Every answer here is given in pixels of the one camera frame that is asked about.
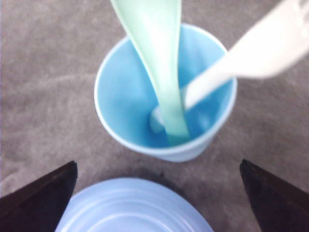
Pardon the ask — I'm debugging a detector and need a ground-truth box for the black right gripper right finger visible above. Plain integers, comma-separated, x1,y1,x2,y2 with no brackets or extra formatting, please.
239,159,309,232

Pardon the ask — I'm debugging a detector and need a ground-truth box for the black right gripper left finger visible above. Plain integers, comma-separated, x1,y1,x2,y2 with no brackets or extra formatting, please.
0,161,78,232

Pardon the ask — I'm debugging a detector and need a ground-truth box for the light blue plastic cup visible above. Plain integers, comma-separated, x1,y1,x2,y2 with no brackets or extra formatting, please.
94,37,237,162

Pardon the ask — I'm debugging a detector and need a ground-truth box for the white plastic fork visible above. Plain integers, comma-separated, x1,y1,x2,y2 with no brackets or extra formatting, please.
150,0,309,133

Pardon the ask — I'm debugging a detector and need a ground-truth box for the mint green plastic spoon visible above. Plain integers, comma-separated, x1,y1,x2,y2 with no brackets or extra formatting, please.
111,0,190,145

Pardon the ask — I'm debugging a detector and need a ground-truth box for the blue plastic plate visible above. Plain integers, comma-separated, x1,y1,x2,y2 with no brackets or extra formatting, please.
56,177,213,232

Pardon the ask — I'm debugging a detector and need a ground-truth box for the grey table cloth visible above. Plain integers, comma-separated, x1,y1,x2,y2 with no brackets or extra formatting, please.
0,0,309,232

